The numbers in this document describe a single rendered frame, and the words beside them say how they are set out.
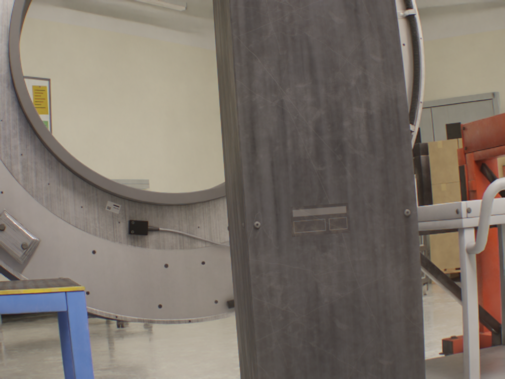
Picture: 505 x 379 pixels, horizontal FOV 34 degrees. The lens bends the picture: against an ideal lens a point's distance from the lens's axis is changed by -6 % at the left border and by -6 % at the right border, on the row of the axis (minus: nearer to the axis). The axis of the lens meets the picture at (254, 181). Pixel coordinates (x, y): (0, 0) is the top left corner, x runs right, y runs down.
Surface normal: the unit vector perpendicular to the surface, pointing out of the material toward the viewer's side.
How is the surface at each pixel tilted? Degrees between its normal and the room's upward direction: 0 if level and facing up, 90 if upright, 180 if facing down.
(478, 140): 90
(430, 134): 90
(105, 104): 90
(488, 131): 90
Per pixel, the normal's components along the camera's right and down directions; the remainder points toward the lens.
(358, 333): 0.10, -0.07
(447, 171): -0.57, 0.00
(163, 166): 0.82, -0.10
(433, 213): -0.96, 0.06
